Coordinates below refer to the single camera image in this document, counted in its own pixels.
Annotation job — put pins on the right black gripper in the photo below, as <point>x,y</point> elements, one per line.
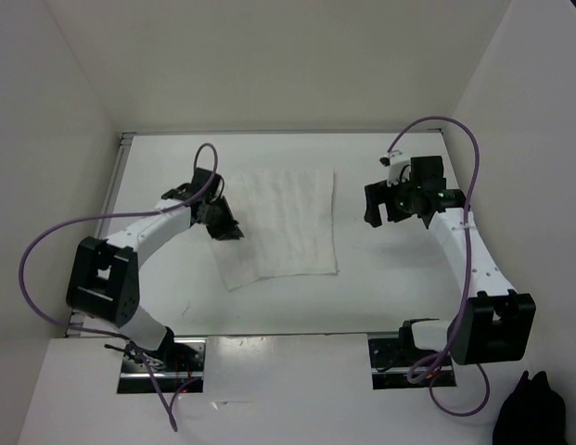
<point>378,193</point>

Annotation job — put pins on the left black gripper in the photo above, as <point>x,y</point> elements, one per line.
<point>228,229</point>

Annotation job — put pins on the white pleated skirt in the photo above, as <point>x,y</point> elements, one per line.
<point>287,222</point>

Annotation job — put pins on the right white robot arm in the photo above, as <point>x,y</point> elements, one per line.
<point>494,320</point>

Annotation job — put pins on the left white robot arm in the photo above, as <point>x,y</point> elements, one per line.
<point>104,282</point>

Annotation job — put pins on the black cloth bag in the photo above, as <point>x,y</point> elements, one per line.
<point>533,413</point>

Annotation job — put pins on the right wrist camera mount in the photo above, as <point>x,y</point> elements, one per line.
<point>398,167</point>

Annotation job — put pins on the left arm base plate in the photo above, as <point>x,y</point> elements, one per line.
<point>184,373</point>

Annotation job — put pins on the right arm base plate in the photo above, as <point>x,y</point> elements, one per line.
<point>390,361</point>

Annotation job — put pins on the aluminium table frame rail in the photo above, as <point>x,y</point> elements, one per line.
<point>77,318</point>

